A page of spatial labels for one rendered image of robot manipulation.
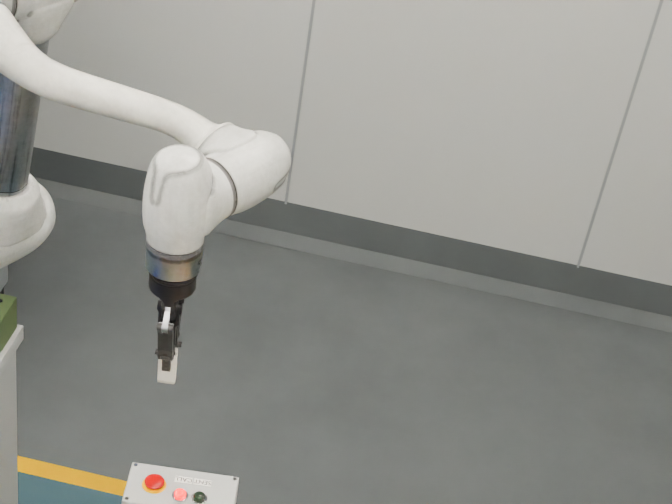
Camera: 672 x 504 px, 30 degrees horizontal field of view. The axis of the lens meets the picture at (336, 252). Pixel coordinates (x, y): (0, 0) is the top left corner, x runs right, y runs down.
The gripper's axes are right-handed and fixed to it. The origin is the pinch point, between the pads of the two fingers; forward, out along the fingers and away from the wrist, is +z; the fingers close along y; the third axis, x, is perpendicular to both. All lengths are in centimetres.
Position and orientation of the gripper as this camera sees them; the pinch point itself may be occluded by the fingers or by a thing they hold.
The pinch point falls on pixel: (167, 365)
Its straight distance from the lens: 210.2
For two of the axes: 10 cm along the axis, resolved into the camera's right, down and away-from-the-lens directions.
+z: -1.2, 8.1, 5.8
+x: -9.9, -1.4, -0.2
